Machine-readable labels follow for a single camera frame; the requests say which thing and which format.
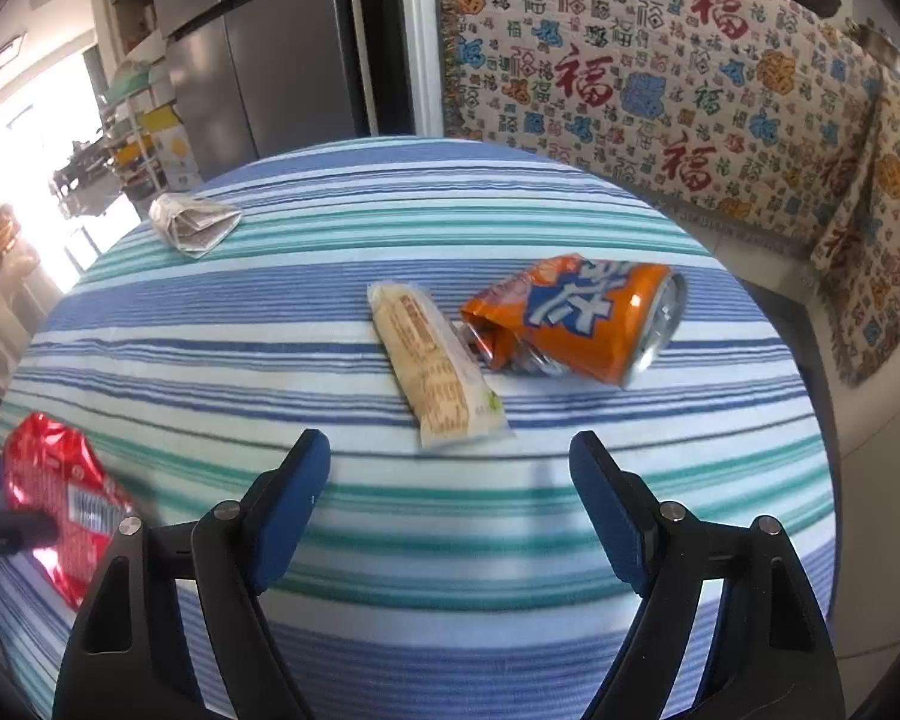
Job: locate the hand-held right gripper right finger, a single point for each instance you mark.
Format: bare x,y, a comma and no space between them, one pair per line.
607,525

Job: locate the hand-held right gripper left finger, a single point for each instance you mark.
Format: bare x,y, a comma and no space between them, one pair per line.
289,525

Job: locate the long red foil wrapper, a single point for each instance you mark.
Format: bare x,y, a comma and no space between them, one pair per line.
52,465

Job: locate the beige snack packet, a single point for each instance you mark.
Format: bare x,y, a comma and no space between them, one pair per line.
435,367

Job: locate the blue green striped tablecloth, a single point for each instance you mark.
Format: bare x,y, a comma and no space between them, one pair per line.
270,360

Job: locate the crushed orange soda can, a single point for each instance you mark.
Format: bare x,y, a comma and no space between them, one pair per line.
592,315

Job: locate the crumpled newspaper ball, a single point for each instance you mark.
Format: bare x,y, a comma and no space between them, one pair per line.
191,225

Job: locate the narrow printed blanket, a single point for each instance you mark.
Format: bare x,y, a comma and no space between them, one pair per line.
877,240

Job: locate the white shelf rack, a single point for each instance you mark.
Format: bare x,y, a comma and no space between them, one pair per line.
146,112

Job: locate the grey refrigerator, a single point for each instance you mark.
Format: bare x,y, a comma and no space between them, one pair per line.
270,52

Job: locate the large printed blanket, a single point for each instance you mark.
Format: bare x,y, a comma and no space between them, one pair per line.
645,52

